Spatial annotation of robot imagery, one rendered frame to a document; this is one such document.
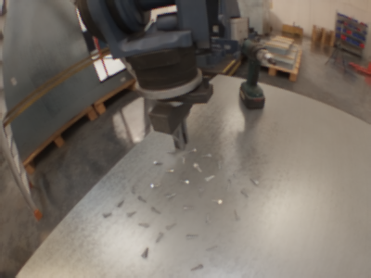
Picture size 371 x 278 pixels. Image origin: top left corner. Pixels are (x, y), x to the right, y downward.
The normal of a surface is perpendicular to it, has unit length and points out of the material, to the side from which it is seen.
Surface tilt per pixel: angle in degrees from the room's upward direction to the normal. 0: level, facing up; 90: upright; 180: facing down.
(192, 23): 90
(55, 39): 90
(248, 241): 0
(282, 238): 0
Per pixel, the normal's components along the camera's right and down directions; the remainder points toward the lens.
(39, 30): 0.77, 0.36
